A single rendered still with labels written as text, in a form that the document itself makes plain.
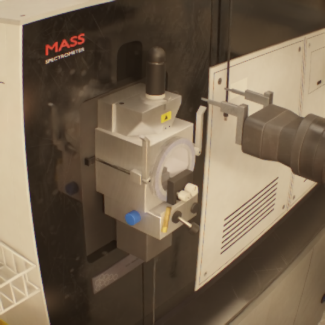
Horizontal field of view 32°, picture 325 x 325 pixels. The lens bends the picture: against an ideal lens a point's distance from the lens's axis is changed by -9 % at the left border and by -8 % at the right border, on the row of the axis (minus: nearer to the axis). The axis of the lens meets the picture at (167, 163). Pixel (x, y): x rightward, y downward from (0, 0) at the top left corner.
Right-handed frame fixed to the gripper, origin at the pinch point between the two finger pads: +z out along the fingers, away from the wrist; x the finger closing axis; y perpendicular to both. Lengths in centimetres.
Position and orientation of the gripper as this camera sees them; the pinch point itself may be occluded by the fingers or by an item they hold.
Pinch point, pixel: (214, 93)
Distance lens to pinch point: 73.8
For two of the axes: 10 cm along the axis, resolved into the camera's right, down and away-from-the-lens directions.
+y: -0.3, 8.9, 4.6
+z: -7.9, -3.1, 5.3
